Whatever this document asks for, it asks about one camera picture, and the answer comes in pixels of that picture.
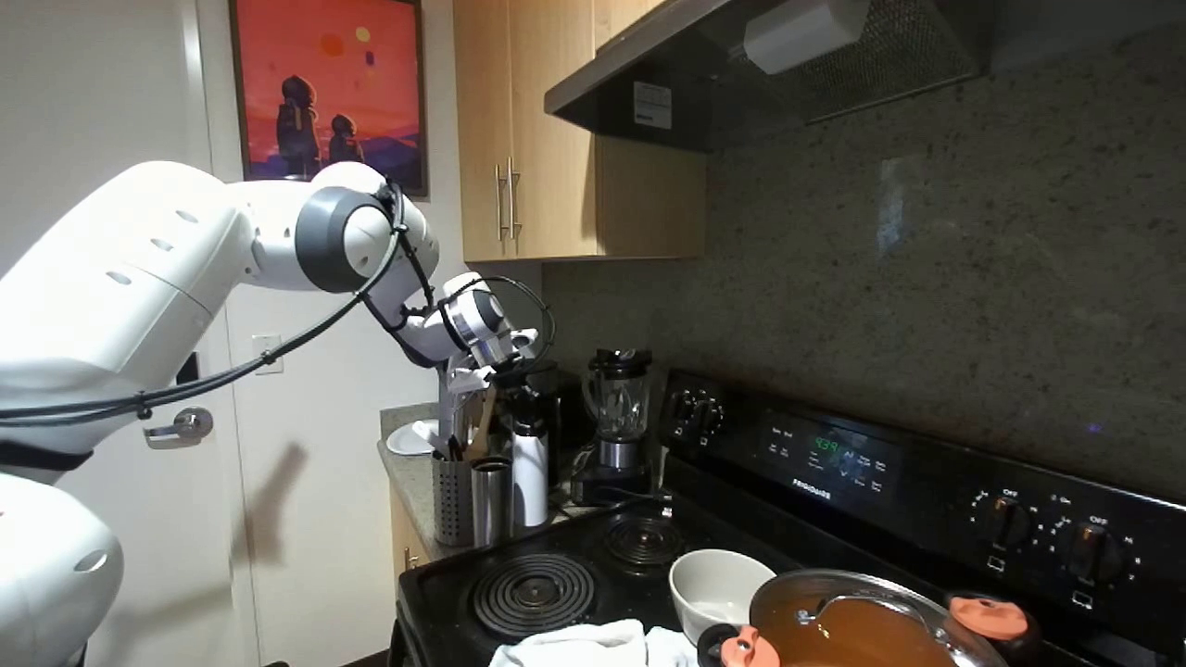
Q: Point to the silver metal bottle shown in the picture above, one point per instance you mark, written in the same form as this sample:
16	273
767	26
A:
488	500

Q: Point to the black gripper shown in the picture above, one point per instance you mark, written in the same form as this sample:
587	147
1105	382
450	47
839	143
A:
528	398

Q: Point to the small white bowl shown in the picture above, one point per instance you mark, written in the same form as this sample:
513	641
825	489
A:
712	587

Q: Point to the door handle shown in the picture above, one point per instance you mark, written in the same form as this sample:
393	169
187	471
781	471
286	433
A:
187	427

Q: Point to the metal utensil holder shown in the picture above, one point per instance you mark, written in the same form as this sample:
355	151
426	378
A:
455	500

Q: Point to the white cloth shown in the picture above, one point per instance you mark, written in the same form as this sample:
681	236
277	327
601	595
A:
622	641

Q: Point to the wooden upper cabinet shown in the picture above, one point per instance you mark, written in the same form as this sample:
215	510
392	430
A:
534	188

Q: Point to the range hood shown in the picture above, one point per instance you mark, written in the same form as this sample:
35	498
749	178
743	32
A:
706	70

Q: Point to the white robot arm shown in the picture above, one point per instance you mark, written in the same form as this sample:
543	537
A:
106	310

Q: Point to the white bottle with black cap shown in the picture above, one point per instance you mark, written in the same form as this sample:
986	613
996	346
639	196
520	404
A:
533	480

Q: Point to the black stove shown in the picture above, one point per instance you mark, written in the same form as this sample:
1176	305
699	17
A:
1100	569

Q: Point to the blender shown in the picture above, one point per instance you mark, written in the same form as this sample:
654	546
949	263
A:
615	398

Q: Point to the orange wall picture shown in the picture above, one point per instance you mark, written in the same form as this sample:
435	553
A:
331	79

